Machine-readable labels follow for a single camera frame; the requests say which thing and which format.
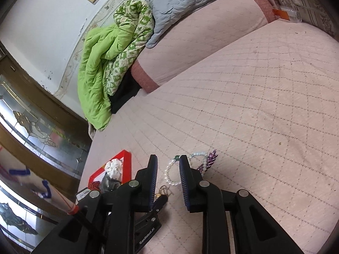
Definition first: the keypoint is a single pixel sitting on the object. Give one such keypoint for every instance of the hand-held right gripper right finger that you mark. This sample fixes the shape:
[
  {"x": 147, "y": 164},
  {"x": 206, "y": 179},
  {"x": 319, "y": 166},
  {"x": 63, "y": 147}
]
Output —
[{"x": 185, "y": 182}]

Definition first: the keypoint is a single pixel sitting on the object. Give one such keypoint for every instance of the grey quilted pillow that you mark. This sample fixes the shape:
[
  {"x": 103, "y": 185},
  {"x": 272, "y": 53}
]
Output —
[{"x": 180, "y": 0}]

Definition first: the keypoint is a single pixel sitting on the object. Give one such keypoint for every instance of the grey sheer scrunchie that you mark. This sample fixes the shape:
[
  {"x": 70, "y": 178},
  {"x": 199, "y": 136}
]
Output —
[{"x": 108, "y": 184}]

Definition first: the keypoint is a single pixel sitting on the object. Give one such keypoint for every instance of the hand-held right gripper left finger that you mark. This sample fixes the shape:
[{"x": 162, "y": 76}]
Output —
[{"x": 152, "y": 180}]

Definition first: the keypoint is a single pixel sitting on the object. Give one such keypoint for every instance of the dark cloth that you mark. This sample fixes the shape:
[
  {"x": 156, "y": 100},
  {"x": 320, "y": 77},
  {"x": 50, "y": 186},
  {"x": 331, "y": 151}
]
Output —
[{"x": 121, "y": 95}]

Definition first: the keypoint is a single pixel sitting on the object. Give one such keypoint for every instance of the green quilt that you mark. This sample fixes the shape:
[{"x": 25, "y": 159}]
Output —
[{"x": 92, "y": 71}]

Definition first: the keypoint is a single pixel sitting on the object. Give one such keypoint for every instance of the beige cloth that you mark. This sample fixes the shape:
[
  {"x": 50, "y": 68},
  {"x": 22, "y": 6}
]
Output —
[{"x": 91, "y": 132}]

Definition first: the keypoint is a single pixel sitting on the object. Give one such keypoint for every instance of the red polka dot scrunchie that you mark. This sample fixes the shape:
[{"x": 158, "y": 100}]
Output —
[{"x": 94, "y": 185}]

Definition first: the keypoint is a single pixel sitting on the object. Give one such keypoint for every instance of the red shallow cardboard box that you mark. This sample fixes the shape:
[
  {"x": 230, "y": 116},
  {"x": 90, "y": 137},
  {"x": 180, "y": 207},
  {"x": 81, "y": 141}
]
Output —
[{"x": 128, "y": 168}]

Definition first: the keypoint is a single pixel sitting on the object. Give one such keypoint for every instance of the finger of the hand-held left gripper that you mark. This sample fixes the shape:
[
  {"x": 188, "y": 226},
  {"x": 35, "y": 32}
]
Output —
[{"x": 160, "y": 202}]

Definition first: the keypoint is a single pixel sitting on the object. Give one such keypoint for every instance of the white paper roll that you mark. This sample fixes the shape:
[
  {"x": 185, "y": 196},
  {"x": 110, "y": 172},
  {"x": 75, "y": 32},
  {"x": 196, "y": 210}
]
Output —
[{"x": 55, "y": 195}]

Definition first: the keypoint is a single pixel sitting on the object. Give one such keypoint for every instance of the white dotted scrunchie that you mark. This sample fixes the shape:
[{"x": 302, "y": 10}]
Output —
[{"x": 114, "y": 168}]

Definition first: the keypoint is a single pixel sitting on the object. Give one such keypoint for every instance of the striped floral sofa backrest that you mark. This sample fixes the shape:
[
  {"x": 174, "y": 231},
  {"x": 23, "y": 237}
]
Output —
[{"x": 312, "y": 0}]

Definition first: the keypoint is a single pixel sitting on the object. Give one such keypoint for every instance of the pink bolster cushion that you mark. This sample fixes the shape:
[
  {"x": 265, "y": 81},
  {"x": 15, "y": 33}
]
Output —
[{"x": 206, "y": 31}]

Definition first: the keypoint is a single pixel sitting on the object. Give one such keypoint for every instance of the stained glass wooden door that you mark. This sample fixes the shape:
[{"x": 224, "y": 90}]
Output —
[{"x": 34, "y": 127}]

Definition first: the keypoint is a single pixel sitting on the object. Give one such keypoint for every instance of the clear plastic bottle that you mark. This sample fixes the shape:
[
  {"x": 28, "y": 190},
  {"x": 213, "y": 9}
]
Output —
[{"x": 280, "y": 13}]

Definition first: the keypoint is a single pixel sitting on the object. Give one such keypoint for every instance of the purple bead ornament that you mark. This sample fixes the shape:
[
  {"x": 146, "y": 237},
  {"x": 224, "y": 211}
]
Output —
[{"x": 209, "y": 160}]

